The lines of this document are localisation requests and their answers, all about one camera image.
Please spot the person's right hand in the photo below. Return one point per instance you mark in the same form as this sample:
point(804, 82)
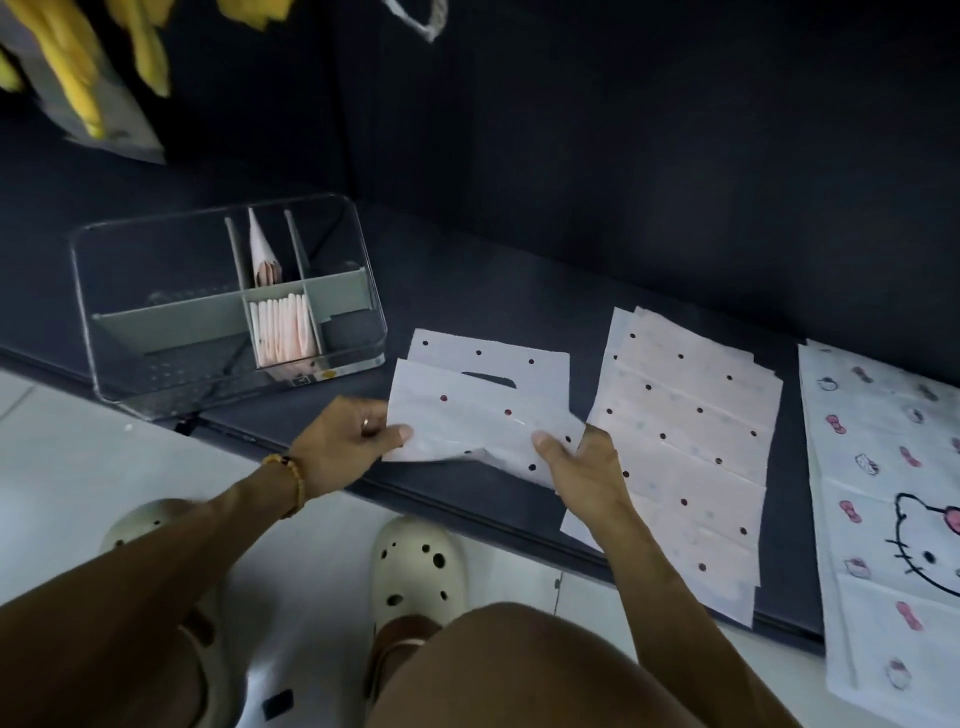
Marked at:
point(592, 480)

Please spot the person's left hand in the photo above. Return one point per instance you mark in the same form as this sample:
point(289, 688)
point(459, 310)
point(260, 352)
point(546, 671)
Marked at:
point(341, 446)

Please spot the stack of polka dot bags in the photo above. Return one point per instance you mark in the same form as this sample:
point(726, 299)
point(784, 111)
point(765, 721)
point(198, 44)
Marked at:
point(697, 420)

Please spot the pink bags row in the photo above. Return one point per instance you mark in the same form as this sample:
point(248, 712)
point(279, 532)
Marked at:
point(309, 324)

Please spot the white dotted packaging bag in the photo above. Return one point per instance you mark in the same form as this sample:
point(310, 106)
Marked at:
point(264, 255)
point(465, 420)

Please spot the clear plastic organizer box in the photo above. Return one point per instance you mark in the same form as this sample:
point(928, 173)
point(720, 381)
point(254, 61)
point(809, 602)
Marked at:
point(172, 322)

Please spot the person's left forearm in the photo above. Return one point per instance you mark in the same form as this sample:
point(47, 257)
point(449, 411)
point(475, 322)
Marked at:
point(135, 592)

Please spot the person's right forearm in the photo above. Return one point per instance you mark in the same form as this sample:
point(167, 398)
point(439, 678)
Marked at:
point(675, 622)

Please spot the person's right leg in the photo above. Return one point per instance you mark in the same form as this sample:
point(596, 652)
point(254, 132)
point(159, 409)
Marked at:
point(525, 675)

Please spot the cream right clog shoe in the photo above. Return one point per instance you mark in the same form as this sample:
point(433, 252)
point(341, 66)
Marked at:
point(416, 570)

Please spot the cream clog shoe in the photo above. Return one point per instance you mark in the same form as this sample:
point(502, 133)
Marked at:
point(142, 521)
point(416, 570)

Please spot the cream left clog shoe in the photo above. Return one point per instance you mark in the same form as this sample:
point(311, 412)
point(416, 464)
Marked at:
point(142, 521)

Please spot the small black square object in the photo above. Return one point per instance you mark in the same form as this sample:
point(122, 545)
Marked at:
point(278, 703)

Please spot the dark blue sofa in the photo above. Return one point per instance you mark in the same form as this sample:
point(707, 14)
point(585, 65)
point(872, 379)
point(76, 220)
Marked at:
point(675, 187)

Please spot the grey plush toy yellow feet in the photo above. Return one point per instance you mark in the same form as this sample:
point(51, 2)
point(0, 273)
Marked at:
point(67, 67)

